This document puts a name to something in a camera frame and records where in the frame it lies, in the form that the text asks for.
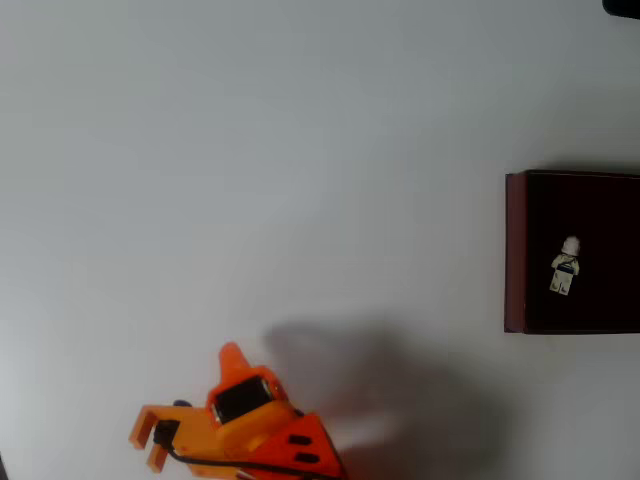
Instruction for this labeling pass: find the white lego minifigure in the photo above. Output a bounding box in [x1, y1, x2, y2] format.
[548, 234, 584, 297]

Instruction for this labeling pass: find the dark red open box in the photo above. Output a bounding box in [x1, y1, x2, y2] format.
[503, 169, 640, 335]

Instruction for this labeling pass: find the black rounded object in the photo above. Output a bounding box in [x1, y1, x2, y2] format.
[602, 0, 640, 20]

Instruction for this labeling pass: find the light orange forked camera mount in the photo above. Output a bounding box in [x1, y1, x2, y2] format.
[127, 403, 224, 476]

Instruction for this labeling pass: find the small black camera module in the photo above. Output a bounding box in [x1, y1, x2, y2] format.
[154, 419, 181, 449]

